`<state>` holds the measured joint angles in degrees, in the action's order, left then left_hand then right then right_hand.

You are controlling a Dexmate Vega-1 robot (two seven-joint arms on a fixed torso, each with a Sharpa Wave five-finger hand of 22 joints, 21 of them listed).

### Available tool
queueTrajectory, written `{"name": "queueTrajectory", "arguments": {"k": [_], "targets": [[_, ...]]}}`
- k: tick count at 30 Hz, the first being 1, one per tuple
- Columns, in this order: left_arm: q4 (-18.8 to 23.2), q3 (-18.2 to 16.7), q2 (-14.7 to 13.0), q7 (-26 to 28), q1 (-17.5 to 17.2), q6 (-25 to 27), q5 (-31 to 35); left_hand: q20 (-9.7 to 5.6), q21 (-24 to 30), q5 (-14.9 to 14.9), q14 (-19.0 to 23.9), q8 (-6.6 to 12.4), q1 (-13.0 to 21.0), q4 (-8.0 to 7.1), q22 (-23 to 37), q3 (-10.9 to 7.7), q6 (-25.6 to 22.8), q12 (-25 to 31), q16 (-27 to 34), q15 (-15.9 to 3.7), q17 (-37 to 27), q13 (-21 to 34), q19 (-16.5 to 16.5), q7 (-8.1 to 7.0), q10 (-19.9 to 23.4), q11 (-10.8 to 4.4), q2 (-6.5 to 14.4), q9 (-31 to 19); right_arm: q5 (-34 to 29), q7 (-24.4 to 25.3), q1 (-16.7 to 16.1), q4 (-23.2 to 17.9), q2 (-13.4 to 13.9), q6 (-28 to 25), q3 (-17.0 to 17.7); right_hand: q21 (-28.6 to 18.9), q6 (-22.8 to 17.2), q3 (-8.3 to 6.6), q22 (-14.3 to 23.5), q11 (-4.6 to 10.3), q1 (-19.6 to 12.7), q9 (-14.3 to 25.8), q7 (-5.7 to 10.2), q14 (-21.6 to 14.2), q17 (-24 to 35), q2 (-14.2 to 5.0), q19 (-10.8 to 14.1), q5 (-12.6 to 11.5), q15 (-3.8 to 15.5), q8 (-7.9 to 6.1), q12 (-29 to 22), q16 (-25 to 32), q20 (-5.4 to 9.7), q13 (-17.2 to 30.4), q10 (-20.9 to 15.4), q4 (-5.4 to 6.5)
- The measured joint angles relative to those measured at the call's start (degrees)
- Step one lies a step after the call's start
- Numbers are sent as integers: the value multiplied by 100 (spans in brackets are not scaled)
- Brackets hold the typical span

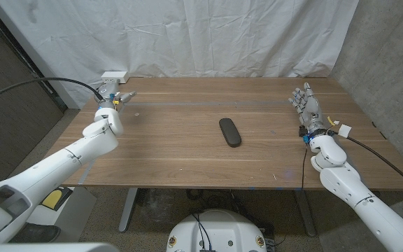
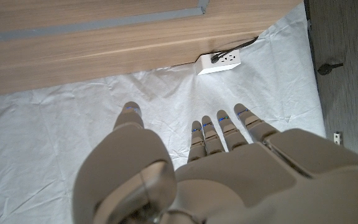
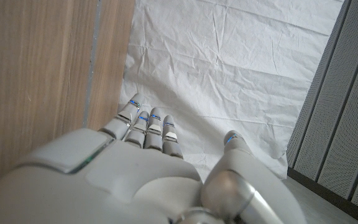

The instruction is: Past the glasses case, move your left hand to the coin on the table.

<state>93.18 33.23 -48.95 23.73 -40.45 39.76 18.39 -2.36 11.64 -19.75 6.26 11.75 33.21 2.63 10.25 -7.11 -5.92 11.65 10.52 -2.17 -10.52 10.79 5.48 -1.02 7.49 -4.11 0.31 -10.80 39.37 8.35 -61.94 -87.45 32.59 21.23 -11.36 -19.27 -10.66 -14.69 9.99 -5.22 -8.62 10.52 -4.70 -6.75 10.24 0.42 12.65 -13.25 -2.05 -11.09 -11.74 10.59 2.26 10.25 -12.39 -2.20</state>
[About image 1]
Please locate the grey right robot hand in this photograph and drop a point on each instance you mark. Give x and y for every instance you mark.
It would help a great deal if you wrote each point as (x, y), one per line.
(310, 110)

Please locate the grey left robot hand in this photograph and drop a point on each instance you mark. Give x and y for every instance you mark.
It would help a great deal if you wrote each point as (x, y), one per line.
(108, 96)

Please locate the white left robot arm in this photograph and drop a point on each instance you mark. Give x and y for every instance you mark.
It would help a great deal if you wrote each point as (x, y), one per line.
(65, 161)

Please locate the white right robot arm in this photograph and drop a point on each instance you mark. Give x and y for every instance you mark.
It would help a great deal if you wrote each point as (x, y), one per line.
(345, 182)

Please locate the dark glasses case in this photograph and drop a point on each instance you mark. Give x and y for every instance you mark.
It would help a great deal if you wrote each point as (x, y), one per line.
(229, 132)

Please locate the white power strip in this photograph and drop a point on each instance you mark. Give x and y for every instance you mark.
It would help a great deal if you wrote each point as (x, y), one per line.
(114, 76)

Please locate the white backdrop cloth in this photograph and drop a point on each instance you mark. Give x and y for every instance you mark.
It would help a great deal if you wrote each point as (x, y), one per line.
(187, 35)

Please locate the grey table leg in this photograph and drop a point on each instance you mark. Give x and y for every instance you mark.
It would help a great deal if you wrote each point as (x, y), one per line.
(305, 213)
(128, 210)

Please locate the yellow black foot pedal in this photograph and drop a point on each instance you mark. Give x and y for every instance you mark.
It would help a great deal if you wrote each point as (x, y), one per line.
(55, 199)

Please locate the white floor platform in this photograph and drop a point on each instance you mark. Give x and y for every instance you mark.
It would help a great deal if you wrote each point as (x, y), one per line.
(79, 210)

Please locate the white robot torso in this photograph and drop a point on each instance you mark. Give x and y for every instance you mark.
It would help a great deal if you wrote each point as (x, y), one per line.
(219, 234)

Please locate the black shoe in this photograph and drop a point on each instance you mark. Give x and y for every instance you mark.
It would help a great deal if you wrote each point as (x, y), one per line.
(37, 234)

